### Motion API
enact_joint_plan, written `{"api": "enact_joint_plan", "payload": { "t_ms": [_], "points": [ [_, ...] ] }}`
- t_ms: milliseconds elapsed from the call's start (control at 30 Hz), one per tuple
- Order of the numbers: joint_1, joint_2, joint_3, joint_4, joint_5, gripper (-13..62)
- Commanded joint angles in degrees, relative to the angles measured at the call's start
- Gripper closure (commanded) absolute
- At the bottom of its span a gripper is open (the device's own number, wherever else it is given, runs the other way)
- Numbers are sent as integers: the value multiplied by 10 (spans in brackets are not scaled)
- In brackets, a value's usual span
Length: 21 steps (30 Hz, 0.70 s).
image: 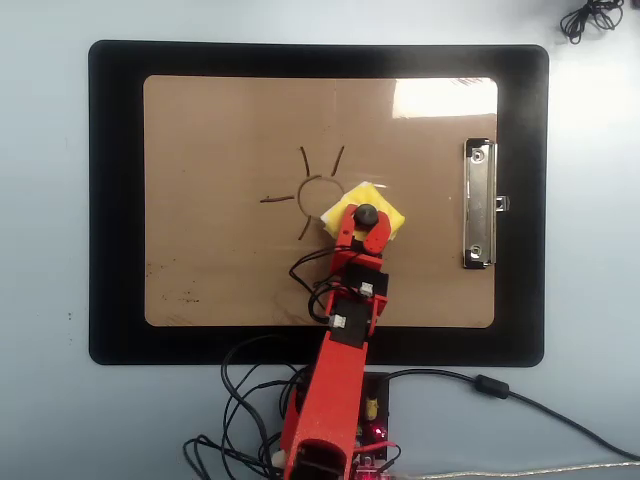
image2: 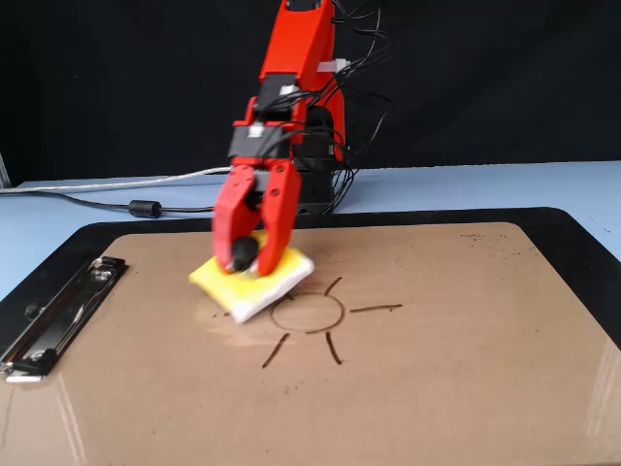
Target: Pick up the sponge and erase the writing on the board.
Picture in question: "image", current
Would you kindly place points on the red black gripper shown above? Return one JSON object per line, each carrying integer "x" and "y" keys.
{"x": 365, "y": 277}

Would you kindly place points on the yellow white sponge with knob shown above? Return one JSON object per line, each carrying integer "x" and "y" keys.
{"x": 367, "y": 196}

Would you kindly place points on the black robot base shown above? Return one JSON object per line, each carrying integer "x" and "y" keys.
{"x": 378, "y": 387}

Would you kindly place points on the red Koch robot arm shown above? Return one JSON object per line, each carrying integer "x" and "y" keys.
{"x": 335, "y": 390}

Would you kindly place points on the brown clipboard board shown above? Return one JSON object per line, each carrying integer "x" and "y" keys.
{"x": 225, "y": 150}

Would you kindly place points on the controller circuit board with LED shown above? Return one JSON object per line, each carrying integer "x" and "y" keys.
{"x": 375, "y": 435}

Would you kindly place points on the silver metal clipboard clip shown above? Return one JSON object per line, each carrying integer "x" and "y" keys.
{"x": 477, "y": 205}

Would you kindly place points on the black rubber mat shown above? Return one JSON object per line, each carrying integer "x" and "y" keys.
{"x": 115, "y": 200}

